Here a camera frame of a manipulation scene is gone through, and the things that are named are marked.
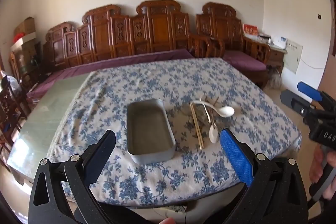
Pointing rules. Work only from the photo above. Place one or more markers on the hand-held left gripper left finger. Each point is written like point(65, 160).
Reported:
point(101, 158)

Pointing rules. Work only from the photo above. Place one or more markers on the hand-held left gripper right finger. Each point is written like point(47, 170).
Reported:
point(236, 155)

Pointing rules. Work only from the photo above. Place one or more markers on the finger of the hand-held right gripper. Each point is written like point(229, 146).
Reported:
point(309, 90)
point(291, 100)

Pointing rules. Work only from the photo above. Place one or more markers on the white ceramic spoon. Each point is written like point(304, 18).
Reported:
point(227, 111)
point(213, 134)

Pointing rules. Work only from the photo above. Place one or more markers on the small metal spoon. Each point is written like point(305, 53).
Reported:
point(209, 115)

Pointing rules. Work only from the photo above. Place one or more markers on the light bamboo chopstick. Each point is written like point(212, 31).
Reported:
point(194, 121)
point(197, 121)

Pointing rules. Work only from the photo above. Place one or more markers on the grey rectangular box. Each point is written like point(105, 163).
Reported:
point(147, 129)

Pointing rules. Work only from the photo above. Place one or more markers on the brown wooden chopstick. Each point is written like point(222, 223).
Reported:
point(216, 101)

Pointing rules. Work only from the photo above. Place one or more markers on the person's right hand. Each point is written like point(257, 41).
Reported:
point(315, 163)

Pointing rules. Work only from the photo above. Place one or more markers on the person's left hand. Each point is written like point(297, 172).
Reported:
point(167, 220)

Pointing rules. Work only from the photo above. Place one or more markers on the grey fluffy object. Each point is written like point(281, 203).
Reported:
point(274, 79)

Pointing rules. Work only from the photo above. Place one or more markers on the wooden side table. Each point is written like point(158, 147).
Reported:
point(276, 56)

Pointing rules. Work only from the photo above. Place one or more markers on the purple armchair cushion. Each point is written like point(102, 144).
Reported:
point(244, 60)

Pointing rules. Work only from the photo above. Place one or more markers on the white power strip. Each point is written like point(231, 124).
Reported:
point(178, 208)

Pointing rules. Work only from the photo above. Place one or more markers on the red box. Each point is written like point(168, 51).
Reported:
point(250, 29)

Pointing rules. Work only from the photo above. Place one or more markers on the purple sofa cushion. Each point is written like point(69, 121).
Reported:
point(78, 71)

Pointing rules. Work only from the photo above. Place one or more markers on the blue floral tablecloth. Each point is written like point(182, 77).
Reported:
point(157, 77)

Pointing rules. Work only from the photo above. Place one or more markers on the carved wooden armchair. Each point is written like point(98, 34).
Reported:
point(223, 24)

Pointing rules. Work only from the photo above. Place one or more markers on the dark wooden chair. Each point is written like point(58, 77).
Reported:
point(9, 106)

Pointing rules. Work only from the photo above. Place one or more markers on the plastic bag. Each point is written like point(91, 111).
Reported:
point(6, 79)

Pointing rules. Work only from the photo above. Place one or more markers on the dark wooden cabinet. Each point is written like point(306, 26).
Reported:
point(29, 56)

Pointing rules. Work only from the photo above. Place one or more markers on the carved wooden sofa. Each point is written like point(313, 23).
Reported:
point(155, 29)

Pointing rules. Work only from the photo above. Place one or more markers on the white cardboard box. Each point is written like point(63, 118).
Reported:
point(25, 38)

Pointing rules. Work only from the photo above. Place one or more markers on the brown cardboard box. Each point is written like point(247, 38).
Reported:
point(25, 26)

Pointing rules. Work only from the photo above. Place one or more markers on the white wall electrical panel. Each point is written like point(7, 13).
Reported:
point(293, 56)

